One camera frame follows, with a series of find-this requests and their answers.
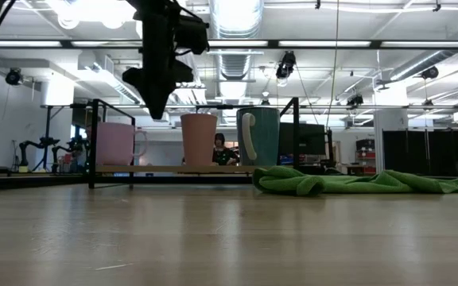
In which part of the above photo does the pink mug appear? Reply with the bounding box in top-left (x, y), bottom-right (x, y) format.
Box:
top-left (95, 122), bottom-right (149, 167)

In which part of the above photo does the black ceiling camera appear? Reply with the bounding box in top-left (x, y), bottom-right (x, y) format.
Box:
top-left (421, 65), bottom-right (440, 80)
top-left (5, 67), bottom-right (24, 87)
top-left (275, 50), bottom-right (297, 80)

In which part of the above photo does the teal mug with white handle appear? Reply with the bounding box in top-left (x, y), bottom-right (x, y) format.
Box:
top-left (235, 106), bottom-right (281, 167)

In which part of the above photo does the wooden shelf with black frame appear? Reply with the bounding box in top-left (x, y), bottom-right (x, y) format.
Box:
top-left (87, 97), bottom-right (301, 190)

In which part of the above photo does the thin hanging cord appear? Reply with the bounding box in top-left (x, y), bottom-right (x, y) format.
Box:
top-left (325, 0), bottom-right (340, 129)

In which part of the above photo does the black partition panel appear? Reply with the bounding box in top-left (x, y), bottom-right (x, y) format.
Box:
top-left (382, 129), bottom-right (458, 176)

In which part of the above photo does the black computer monitor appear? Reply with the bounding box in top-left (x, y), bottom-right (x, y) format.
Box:
top-left (278, 122), bottom-right (328, 157)

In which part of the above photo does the red storage bin rack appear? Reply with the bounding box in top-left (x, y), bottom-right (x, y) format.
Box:
top-left (355, 138), bottom-right (377, 176)

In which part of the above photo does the salmon handleless cup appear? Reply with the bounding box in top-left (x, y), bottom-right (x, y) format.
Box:
top-left (180, 113), bottom-right (219, 167)

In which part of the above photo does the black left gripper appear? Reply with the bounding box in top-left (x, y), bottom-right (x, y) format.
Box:
top-left (122, 0), bottom-right (194, 120)

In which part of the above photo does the person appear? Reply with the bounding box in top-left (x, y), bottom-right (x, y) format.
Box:
top-left (212, 133), bottom-right (241, 167)

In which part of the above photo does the black overhead rail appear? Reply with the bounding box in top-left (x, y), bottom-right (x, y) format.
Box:
top-left (0, 38), bottom-right (458, 51)

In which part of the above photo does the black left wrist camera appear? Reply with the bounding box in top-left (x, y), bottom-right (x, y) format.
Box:
top-left (174, 14), bottom-right (211, 56)

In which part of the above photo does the silver ventilation duct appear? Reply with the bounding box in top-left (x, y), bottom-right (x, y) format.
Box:
top-left (208, 0), bottom-right (265, 100)

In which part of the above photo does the green microfibre cloth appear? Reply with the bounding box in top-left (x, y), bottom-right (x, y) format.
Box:
top-left (251, 165), bottom-right (458, 197)

